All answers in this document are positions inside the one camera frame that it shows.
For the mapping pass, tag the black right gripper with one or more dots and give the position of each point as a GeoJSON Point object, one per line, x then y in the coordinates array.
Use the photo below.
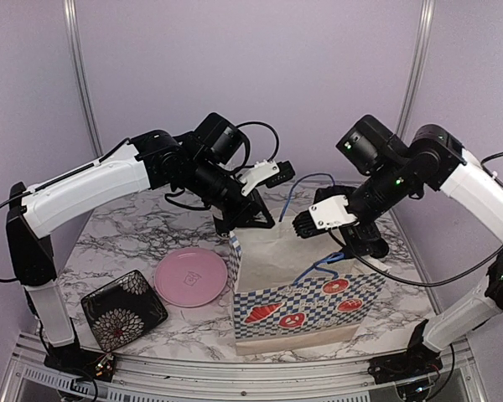
{"type": "Point", "coordinates": [357, 239]}

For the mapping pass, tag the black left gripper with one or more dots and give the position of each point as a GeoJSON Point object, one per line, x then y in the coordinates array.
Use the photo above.
{"type": "Point", "coordinates": [242, 216]}

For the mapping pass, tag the aluminium frame post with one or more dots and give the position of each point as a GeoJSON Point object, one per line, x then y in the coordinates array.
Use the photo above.
{"type": "Point", "coordinates": [73, 35]}
{"type": "Point", "coordinates": [420, 54]}

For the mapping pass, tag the left aluminium frame post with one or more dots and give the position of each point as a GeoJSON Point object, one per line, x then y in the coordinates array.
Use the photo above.
{"type": "Point", "coordinates": [73, 35]}

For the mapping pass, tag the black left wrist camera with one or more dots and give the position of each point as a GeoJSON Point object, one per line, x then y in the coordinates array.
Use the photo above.
{"type": "Point", "coordinates": [216, 140]}

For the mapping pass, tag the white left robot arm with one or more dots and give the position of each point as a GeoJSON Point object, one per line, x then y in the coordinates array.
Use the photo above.
{"type": "Point", "coordinates": [146, 162]}

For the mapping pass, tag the black cup holding straws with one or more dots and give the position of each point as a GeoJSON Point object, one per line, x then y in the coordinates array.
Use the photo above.
{"type": "Point", "coordinates": [220, 225]}

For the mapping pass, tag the right aluminium frame post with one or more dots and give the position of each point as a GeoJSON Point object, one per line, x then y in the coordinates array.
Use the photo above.
{"type": "Point", "coordinates": [420, 54]}

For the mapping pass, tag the stack of black lids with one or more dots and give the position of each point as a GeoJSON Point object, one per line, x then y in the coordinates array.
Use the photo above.
{"type": "Point", "coordinates": [380, 249]}

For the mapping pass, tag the blue checkered paper bag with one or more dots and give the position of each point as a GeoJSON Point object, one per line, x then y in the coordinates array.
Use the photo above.
{"type": "Point", "coordinates": [291, 293]}

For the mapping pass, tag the pink round plate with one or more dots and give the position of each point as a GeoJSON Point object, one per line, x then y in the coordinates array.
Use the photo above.
{"type": "Point", "coordinates": [190, 277]}

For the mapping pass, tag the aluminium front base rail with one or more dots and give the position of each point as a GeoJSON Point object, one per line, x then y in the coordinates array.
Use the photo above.
{"type": "Point", "coordinates": [160, 379]}

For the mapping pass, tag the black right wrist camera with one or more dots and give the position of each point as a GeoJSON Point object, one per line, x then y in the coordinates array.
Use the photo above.
{"type": "Point", "coordinates": [368, 147]}

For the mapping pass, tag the black floral square plate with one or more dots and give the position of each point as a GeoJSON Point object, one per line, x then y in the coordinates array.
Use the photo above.
{"type": "Point", "coordinates": [123, 311]}

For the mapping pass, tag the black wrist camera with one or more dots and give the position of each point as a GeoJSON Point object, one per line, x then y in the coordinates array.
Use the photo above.
{"type": "Point", "coordinates": [216, 140]}
{"type": "Point", "coordinates": [368, 147]}

